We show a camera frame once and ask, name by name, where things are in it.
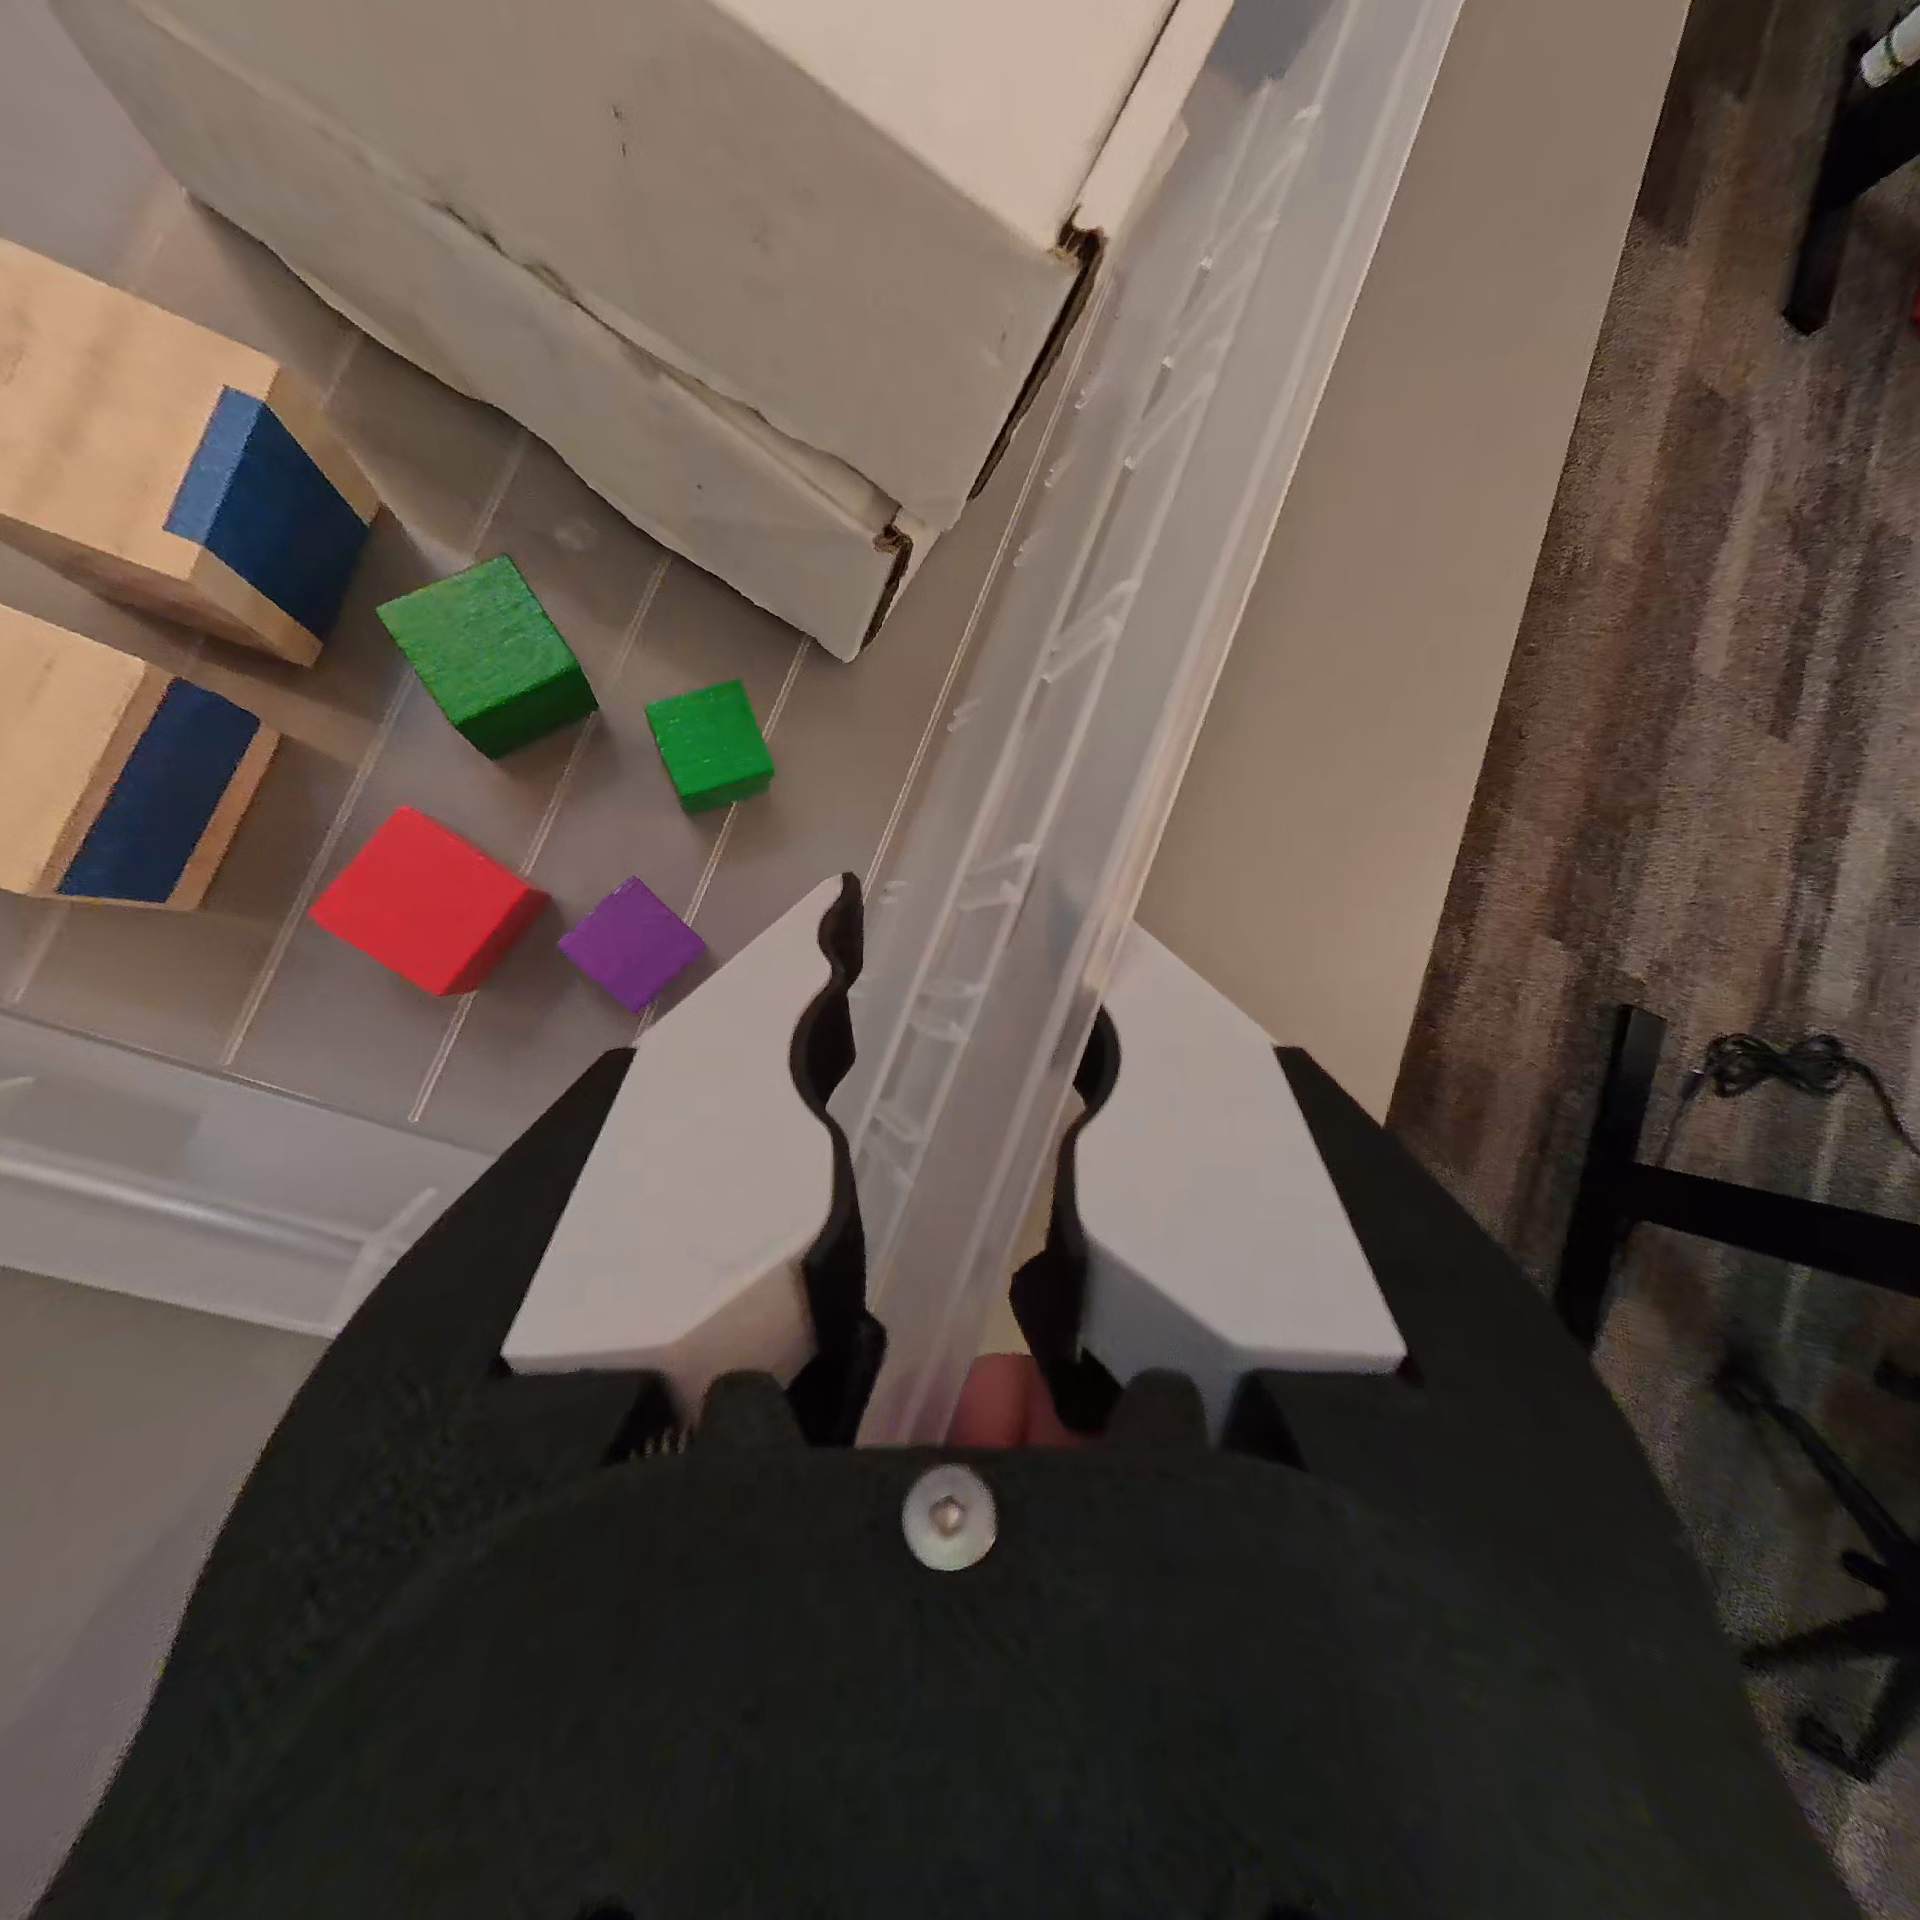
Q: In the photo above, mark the clear plastic bin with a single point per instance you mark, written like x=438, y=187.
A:
x=1051, y=751

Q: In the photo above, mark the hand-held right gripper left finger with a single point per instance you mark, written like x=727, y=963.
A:
x=676, y=1184

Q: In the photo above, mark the black chair base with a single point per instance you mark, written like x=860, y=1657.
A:
x=1862, y=1622

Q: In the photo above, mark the purple cube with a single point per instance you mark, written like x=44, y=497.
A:
x=629, y=944

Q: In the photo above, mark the red cube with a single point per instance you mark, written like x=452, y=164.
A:
x=422, y=897

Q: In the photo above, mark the black table leg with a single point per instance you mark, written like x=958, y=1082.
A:
x=1852, y=180
x=1613, y=1170

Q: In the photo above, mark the small green cube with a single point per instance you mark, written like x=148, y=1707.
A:
x=709, y=746

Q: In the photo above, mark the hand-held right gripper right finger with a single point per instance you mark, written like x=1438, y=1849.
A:
x=1245, y=1201

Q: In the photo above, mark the wooden block with blue face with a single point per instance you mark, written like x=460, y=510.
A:
x=60, y=735
x=107, y=420

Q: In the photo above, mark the white cardboard box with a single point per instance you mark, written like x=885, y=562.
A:
x=676, y=180

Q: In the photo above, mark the large green cube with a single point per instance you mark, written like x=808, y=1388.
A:
x=487, y=651

